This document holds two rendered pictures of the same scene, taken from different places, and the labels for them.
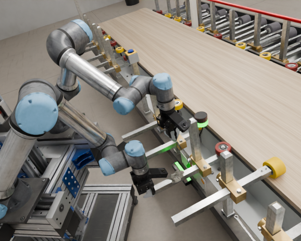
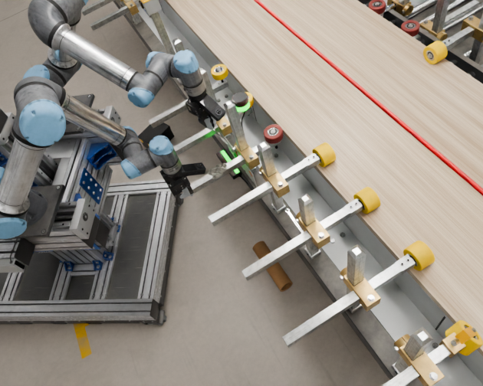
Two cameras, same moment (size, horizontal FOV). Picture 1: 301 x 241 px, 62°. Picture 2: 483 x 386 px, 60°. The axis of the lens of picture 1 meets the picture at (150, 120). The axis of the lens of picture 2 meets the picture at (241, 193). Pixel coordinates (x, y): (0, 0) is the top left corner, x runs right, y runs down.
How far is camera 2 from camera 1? 0.47 m
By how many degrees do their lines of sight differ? 18
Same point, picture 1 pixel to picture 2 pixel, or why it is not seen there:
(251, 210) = not seen: hidden behind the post
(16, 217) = (36, 231)
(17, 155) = (28, 168)
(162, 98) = (188, 83)
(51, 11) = not seen: outside the picture
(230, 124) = (285, 99)
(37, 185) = (52, 194)
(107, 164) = (130, 166)
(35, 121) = (42, 132)
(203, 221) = (266, 217)
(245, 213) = not seen: hidden behind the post
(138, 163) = (167, 162)
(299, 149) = (358, 129)
